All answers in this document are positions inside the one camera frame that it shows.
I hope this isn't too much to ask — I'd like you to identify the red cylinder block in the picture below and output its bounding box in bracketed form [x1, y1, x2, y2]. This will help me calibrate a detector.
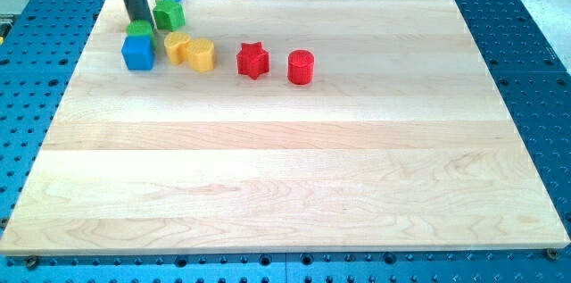
[287, 50, 315, 85]

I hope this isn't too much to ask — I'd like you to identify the green cylinder block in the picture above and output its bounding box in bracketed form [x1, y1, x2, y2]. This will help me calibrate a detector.
[126, 20, 157, 49]

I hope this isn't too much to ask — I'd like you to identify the red star block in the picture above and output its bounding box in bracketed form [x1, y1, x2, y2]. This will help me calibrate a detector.
[236, 42, 269, 79]

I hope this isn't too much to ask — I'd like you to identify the blue cube block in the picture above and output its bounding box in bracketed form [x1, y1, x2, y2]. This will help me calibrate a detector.
[121, 36, 154, 71]

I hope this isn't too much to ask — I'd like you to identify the yellow cylinder block right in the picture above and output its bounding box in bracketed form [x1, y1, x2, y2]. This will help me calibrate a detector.
[186, 38, 216, 72]

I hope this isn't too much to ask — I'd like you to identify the light wooden board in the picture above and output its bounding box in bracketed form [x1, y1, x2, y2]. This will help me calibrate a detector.
[1, 0, 569, 255]

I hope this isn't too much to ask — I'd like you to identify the green star block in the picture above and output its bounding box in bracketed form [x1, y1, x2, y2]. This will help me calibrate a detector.
[153, 0, 186, 31]

